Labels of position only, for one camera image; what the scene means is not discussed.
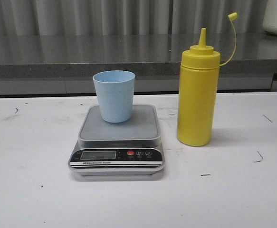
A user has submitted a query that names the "light blue plastic cup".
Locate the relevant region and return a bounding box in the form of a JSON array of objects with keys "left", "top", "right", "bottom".
[{"left": 93, "top": 70, "right": 135, "bottom": 123}]

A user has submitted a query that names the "grey stone counter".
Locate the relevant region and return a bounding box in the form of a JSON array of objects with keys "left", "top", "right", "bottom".
[{"left": 0, "top": 33, "right": 277, "bottom": 97}]

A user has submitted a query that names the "yellow squeeze bottle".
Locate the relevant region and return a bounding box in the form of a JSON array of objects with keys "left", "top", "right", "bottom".
[{"left": 176, "top": 12, "right": 238, "bottom": 146}]

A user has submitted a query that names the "silver digital kitchen scale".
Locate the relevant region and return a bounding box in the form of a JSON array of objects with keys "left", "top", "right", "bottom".
[{"left": 68, "top": 104, "right": 165, "bottom": 176}]

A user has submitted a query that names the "white pleated curtain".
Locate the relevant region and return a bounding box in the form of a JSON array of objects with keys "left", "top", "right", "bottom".
[{"left": 0, "top": 0, "right": 267, "bottom": 36}]

